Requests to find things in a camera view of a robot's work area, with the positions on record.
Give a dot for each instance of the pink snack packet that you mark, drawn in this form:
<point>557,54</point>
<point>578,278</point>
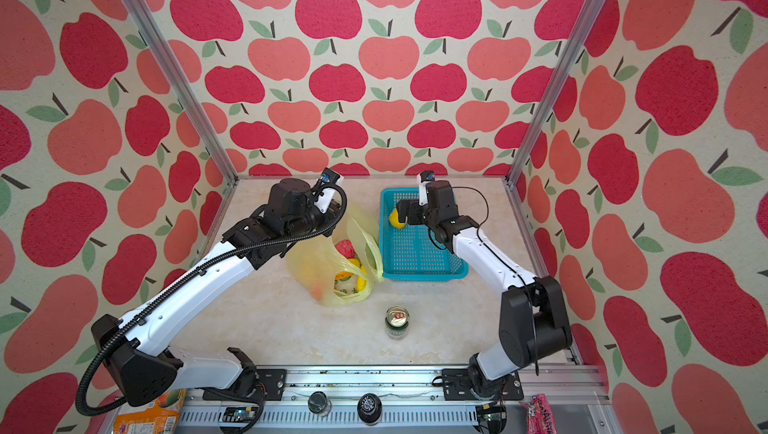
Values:
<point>539,416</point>

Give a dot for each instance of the yellow plastic bag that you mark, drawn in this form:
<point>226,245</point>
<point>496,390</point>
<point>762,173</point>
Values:
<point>330,279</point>

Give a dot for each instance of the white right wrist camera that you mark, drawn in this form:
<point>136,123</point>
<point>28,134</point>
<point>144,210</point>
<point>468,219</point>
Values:
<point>424,178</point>

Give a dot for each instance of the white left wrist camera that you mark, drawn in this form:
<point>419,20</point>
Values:
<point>323,191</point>

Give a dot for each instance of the yellow toy fruit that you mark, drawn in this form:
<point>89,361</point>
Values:
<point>394,220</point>

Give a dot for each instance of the orange snack packet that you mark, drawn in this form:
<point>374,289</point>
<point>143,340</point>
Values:
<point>157,417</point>

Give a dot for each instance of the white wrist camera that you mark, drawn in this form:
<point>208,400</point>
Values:
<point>424,178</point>
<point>323,191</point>

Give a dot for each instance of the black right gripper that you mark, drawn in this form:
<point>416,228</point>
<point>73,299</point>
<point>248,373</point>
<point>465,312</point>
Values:
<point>412,209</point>

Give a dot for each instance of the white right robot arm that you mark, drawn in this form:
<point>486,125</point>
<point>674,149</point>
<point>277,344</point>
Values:
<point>533,321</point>

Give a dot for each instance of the red toy strawberry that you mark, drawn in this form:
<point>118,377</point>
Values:
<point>346,249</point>

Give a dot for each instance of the black round knob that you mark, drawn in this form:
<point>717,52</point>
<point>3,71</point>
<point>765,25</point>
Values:
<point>369,409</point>

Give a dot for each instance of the aluminium corner post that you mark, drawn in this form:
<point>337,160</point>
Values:
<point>174,73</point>
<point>573,47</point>

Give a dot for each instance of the green drink can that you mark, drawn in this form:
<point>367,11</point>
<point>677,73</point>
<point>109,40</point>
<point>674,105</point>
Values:
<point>397,322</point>

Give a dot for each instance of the teal plastic basket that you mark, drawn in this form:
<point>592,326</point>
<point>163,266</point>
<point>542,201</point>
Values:
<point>408,253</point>

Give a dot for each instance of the right aluminium corner post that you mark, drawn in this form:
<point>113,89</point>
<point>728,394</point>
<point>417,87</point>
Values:
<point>573,47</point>

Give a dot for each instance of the grey round button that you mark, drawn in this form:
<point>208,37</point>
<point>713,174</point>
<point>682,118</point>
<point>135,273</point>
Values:
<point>319,404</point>

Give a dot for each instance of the left aluminium corner post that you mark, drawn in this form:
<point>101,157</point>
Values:
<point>174,73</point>

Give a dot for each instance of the aluminium front rail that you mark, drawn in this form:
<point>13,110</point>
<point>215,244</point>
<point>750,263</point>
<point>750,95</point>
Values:
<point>414,400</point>

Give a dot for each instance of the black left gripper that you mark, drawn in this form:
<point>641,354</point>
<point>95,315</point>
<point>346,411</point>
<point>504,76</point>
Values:
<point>328,217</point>

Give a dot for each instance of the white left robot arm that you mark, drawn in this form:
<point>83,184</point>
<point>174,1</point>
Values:
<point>137,362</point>

